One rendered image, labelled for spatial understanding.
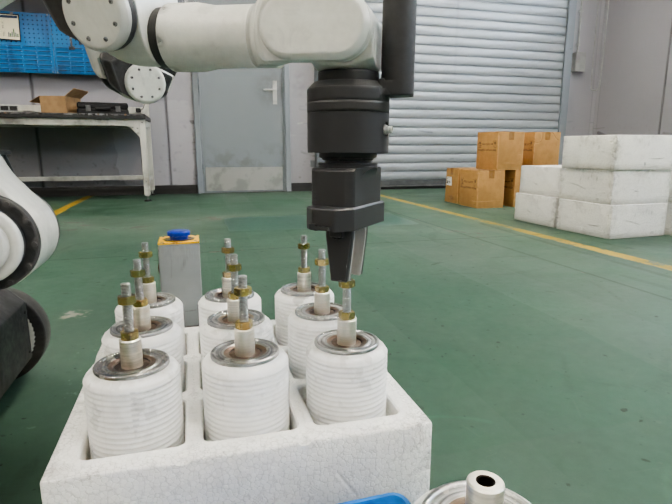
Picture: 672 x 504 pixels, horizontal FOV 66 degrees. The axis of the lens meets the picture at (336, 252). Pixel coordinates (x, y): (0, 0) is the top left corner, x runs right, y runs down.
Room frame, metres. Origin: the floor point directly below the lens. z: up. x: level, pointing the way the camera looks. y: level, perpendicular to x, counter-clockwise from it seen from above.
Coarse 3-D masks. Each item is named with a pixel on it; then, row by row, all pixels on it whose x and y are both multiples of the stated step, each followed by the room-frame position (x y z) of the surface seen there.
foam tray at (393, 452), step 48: (192, 336) 0.78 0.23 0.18; (192, 384) 0.61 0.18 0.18; (192, 432) 0.49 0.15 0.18; (288, 432) 0.49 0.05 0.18; (336, 432) 0.49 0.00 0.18; (384, 432) 0.50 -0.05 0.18; (48, 480) 0.41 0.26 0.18; (96, 480) 0.42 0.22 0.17; (144, 480) 0.43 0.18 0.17; (192, 480) 0.45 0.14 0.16; (240, 480) 0.46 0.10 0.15; (288, 480) 0.47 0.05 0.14; (336, 480) 0.49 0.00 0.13; (384, 480) 0.50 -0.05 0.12
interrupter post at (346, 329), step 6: (354, 318) 0.57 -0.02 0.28; (342, 324) 0.56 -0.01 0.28; (348, 324) 0.56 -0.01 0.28; (354, 324) 0.56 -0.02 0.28; (342, 330) 0.56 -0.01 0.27; (348, 330) 0.56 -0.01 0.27; (354, 330) 0.56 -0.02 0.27; (342, 336) 0.56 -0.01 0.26; (348, 336) 0.56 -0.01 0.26; (354, 336) 0.56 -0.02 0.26; (342, 342) 0.56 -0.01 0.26; (348, 342) 0.56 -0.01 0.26; (354, 342) 0.56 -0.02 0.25
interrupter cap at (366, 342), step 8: (320, 336) 0.58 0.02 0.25; (328, 336) 0.58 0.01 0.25; (336, 336) 0.58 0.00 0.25; (360, 336) 0.58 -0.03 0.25; (368, 336) 0.58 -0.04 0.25; (320, 344) 0.56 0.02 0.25; (328, 344) 0.56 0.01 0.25; (336, 344) 0.56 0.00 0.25; (360, 344) 0.56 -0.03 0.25; (368, 344) 0.56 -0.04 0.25; (376, 344) 0.55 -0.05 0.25; (328, 352) 0.54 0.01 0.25; (336, 352) 0.53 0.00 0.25; (344, 352) 0.53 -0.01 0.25; (352, 352) 0.53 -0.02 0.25; (360, 352) 0.53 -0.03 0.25; (368, 352) 0.54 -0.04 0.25
